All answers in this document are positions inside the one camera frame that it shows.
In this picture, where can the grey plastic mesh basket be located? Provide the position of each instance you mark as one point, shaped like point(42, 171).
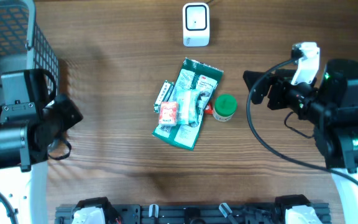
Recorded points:
point(22, 43)

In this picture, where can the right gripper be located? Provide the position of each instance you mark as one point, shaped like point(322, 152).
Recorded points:
point(280, 83)

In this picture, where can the green 3M sponge pack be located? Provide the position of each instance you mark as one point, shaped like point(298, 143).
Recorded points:
point(193, 75)

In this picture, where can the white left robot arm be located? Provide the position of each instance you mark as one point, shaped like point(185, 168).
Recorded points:
point(23, 173)

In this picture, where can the red coffee stick sachet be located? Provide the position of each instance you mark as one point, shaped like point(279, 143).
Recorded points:
point(208, 109)

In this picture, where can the green lid jar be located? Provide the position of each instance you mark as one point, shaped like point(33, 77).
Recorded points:
point(224, 107)

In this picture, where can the green white gum pack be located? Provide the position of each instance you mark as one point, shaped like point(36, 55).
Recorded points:
point(163, 95)

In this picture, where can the red white snack packet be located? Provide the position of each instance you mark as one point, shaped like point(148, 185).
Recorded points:
point(168, 113)

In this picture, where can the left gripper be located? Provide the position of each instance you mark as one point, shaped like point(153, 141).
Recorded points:
point(75, 114)

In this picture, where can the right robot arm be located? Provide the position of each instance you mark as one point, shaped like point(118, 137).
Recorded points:
point(332, 109)

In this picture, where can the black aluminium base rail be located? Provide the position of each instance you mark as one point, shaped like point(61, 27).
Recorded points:
point(248, 213)

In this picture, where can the white barcode scanner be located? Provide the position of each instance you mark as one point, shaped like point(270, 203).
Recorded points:
point(196, 24)

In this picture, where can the light green tissue pack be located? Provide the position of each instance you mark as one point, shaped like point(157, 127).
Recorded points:
point(187, 106)

